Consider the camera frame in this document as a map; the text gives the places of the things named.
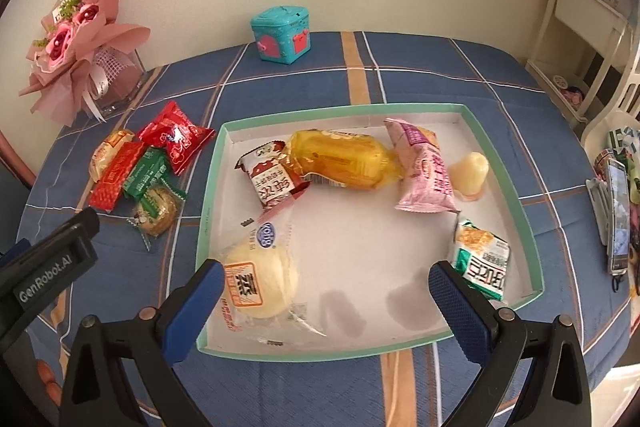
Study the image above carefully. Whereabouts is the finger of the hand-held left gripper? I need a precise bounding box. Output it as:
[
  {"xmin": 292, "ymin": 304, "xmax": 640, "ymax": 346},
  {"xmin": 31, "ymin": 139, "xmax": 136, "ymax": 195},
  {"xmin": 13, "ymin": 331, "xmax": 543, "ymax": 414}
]
[
  {"xmin": 0, "ymin": 207, "xmax": 101, "ymax": 349},
  {"xmin": 0, "ymin": 236, "xmax": 32, "ymax": 270}
]

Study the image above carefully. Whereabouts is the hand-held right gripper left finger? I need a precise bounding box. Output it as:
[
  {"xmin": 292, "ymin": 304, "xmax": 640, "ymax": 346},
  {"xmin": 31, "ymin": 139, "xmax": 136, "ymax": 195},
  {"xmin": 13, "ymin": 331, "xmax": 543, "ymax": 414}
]
[{"xmin": 60, "ymin": 258, "xmax": 226, "ymax": 427}]

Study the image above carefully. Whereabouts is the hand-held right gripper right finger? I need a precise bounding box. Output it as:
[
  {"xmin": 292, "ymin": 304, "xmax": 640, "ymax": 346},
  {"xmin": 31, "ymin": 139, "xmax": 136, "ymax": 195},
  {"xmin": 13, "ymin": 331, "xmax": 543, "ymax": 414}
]
[{"xmin": 427, "ymin": 260, "xmax": 593, "ymax": 427}]

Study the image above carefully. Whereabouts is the green and white snack packet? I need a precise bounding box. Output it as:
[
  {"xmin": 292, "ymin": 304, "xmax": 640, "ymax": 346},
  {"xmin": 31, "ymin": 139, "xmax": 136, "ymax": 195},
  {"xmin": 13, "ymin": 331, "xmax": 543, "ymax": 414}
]
[{"xmin": 450, "ymin": 218, "xmax": 512, "ymax": 300}]

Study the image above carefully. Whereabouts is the clear-wrapped white steamed bun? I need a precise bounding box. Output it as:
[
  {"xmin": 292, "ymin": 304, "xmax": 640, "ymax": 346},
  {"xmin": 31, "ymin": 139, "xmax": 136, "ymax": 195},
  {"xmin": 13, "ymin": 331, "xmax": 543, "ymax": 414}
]
[{"xmin": 215, "ymin": 217, "xmax": 326, "ymax": 343}]

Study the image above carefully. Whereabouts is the clear-wrapped round cookie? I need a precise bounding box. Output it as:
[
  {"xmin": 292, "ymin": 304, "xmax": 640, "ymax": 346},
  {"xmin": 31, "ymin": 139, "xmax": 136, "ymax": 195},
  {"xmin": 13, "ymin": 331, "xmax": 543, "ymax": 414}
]
[{"xmin": 127, "ymin": 184, "xmax": 187, "ymax": 250}]

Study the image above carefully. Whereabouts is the long red snack packet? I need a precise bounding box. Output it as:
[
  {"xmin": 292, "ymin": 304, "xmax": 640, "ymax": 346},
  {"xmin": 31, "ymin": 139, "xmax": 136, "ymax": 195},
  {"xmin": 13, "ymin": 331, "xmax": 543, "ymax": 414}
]
[{"xmin": 90, "ymin": 142, "xmax": 148, "ymax": 212}]

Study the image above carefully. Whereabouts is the teal-rimmed white cardboard tray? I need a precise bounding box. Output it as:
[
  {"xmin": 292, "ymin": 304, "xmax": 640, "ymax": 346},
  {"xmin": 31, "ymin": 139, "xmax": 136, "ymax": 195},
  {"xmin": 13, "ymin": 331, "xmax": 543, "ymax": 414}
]
[{"xmin": 195, "ymin": 103, "xmax": 545, "ymax": 362}]

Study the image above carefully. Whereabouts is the white jelly cup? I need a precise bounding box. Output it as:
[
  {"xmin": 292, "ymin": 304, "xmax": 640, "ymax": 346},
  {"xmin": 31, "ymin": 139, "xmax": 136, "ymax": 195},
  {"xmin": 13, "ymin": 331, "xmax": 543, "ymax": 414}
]
[{"xmin": 448, "ymin": 152, "xmax": 490, "ymax": 200}]

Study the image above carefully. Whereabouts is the beige swiss roll packet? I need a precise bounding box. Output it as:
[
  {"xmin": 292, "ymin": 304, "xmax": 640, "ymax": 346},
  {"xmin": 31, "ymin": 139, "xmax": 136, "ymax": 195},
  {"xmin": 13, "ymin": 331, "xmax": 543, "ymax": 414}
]
[{"xmin": 89, "ymin": 130, "xmax": 136, "ymax": 182}]

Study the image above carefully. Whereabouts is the pink swiss roll packet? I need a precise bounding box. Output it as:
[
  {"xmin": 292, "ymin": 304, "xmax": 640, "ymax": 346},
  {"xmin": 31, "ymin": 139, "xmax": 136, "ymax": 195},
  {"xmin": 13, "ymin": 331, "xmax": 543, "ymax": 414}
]
[{"xmin": 383, "ymin": 118, "xmax": 460, "ymax": 214}]

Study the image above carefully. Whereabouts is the small red white packet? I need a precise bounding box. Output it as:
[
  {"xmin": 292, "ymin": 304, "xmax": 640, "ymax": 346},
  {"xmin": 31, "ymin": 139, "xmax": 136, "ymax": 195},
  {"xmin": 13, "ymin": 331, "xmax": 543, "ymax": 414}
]
[{"xmin": 235, "ymin": 141, "xmax": 312, "ymax": 208}]

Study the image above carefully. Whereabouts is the red flower-print snack packet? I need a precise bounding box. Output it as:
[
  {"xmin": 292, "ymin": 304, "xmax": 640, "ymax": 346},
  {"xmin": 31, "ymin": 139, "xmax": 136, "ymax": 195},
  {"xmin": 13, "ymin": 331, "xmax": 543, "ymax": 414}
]
[{"xmin": 137, "ymin": 101, "xmax": 216, "ymax": 175}]

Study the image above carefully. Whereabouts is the yellow bread packet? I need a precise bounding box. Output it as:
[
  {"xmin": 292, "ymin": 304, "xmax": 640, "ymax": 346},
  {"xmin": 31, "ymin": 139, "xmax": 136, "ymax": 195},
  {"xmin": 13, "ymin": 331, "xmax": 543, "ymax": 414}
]
[{"xmin": 280, "ymin": 129, "xmax": 406, "ymax": 192}]

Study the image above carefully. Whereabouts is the person's left hand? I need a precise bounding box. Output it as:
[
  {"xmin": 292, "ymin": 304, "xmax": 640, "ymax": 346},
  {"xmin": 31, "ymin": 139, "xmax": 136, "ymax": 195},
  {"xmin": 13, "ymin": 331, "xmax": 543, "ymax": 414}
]
[{"xmin": 34, "ymin": 358, "xmax": 59, "ymax": 408}]

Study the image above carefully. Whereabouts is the blue plaid tablecloth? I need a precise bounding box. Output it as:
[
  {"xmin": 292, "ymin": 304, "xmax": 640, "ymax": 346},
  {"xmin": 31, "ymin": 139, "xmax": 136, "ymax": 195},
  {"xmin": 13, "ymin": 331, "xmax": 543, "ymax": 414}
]
[{"xmin": 17, "ymin": 31, "xmax": 631, "ymax": 427}]

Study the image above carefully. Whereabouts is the grey flat packet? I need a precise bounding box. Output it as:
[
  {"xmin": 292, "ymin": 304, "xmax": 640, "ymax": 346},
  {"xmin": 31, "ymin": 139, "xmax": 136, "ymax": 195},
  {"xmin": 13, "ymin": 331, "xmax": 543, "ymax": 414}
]
[{"xmin": 586, "ymin": 177, "xmax": 608, "ymax": 243}]

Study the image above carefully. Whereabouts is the smartphone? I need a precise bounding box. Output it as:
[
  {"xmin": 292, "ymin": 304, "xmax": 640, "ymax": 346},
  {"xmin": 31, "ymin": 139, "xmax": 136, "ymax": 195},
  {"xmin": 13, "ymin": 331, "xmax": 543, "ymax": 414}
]
[{"xmin": 605, "ymin": 158, "xmax": 631, "ymax": 275}]

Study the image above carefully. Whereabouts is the clear acrylic box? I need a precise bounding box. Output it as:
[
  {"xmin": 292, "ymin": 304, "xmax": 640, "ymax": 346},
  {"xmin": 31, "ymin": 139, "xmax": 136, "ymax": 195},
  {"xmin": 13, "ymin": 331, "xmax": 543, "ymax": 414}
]
[{"xmin": 90, "ymin": 49, "xmax": 148, "ymax": 118}]

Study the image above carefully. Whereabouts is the pink flower bouquet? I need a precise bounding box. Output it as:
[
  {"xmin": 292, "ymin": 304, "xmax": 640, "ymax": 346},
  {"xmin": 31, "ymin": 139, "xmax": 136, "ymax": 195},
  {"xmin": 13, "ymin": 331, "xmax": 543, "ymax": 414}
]
[{"xmin": 19, "ymin": 0, "xmax": 152, "ymax": 128}]

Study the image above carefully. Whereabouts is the teal toy box with hearts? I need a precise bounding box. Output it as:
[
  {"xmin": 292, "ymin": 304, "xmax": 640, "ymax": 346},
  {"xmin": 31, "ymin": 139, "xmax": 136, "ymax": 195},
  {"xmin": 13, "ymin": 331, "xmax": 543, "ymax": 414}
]
[{"xmin": 250, "ymin": 6, "xmax": 312, "ymax": 65}]

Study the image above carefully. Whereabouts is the white wooden shelf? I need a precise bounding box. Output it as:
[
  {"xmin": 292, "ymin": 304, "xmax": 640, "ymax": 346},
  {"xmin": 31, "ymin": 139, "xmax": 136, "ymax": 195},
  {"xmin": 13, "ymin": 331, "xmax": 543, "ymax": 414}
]
[{"xmin": 525, "ymin": 0, "xmax": 631, "ymax": 122}]

